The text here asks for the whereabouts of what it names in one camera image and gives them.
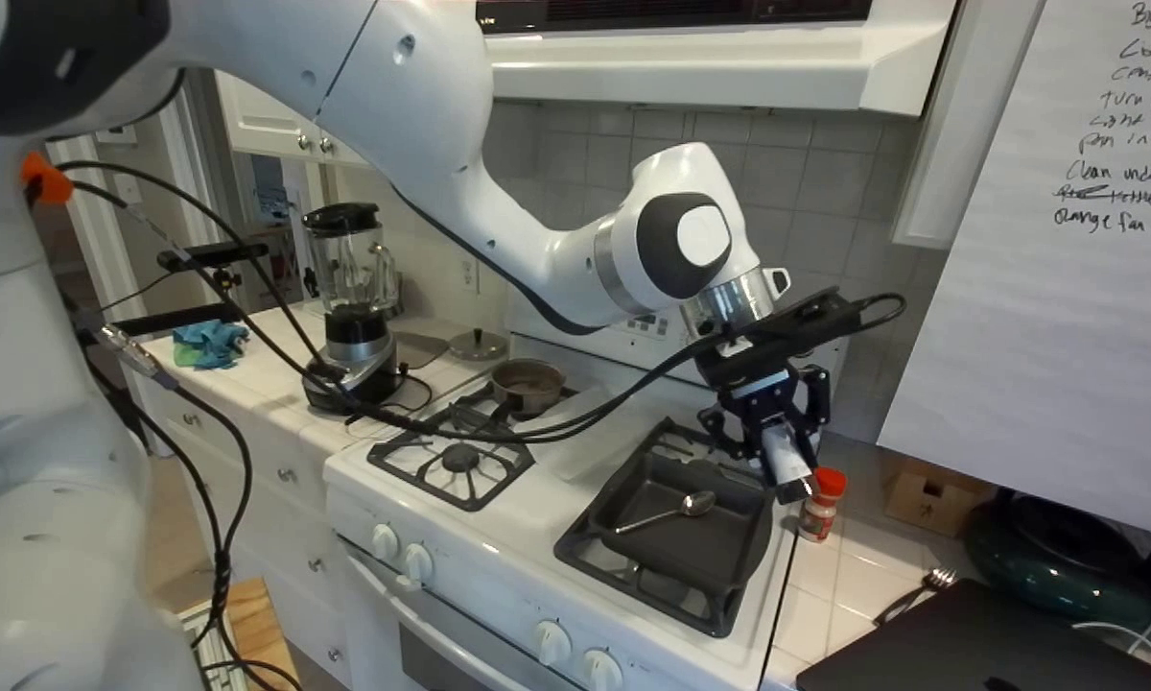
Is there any black camera on boom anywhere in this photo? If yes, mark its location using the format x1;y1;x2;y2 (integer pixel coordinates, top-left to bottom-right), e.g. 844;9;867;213
154;233;278;282

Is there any black baking pan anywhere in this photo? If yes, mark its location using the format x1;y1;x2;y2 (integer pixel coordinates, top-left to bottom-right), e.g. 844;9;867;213
585;440;780;605

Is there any white handwritten paper sheet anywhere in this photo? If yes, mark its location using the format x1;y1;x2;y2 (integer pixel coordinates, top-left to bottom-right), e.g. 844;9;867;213
872;0;1151;544

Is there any glass blender jar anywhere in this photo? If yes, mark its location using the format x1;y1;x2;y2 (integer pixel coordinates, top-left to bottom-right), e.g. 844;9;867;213
299;201;402;348

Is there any white cable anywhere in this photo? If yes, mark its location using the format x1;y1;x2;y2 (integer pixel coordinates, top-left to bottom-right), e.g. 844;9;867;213
1072;555;1151;646

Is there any orange cable clip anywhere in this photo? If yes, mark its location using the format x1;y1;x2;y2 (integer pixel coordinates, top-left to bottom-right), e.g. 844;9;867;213
17;150;79;213

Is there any black grate with bare burner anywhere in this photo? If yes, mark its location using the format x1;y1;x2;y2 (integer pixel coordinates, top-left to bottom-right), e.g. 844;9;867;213
366;385;540;517

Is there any white counter cabinet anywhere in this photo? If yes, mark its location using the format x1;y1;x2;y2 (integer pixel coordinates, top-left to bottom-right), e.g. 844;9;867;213
123;298;358;687

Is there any white gas stove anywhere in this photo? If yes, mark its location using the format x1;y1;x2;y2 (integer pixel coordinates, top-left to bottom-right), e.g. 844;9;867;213
320;303;815;691

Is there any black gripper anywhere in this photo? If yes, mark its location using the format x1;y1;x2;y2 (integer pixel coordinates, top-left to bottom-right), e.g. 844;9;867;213
702;362;839;474

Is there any dark green bowl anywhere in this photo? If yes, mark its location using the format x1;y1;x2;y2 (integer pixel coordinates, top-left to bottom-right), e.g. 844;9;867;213
961;486;1151;634

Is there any round metal lid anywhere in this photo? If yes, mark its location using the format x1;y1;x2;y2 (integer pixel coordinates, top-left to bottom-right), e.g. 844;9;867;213
449;328;514;366

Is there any metal spoon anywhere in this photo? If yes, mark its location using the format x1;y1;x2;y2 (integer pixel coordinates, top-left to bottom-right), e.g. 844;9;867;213
606;486;726;543

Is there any blue cloth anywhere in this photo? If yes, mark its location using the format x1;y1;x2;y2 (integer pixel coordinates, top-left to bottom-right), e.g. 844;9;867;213
169;314;252;376

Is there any black power cable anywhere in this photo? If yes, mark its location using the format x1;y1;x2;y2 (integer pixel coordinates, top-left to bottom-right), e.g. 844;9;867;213
753;522;811;691

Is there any white range hood cabinet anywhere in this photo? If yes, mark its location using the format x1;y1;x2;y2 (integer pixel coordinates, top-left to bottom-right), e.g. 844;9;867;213
472;0;964;124

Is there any white stove knob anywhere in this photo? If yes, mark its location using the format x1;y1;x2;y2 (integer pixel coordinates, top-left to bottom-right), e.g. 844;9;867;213
581;646;632;691
531;617;574;673
398;543;441;593
368;517;407;564

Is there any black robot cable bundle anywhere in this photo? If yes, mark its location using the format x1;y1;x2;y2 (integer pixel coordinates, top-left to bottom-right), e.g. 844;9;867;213
49;156;914;691

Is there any red-capped spice bottle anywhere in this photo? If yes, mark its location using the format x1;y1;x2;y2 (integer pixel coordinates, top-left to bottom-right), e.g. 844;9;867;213
797;465;851;544

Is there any small black frying pan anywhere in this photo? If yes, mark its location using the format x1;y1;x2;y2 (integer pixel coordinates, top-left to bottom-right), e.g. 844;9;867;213
483;352;574;421

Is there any black blender base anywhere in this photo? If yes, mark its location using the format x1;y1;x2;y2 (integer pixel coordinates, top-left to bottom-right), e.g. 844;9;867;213
302;333;409;415

